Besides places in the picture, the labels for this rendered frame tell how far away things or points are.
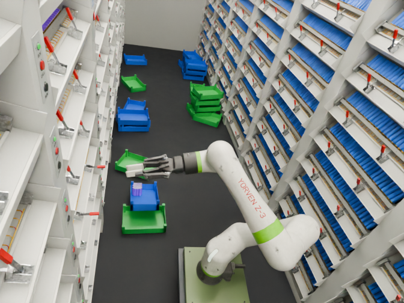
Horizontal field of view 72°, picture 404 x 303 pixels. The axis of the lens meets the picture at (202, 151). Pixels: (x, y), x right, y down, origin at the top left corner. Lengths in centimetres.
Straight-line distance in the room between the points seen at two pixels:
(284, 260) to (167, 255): 107
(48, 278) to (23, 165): 40
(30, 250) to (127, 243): 139
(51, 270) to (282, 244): 72
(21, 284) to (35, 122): 30
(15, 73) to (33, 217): 32
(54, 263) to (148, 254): 116
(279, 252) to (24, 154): 84
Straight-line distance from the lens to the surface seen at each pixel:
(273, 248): 107
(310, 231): 119
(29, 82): 56
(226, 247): 140
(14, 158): 56
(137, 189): 220
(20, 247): 68
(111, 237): 206
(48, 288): 86
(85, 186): 132
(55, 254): 90
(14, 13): 52
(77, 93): 114
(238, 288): 161
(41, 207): 74
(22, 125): 62
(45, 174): 69
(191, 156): 117
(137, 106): 331
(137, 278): 191
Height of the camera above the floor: 172
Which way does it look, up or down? 38 degrees down
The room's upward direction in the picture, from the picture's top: 14 degrees clockwise
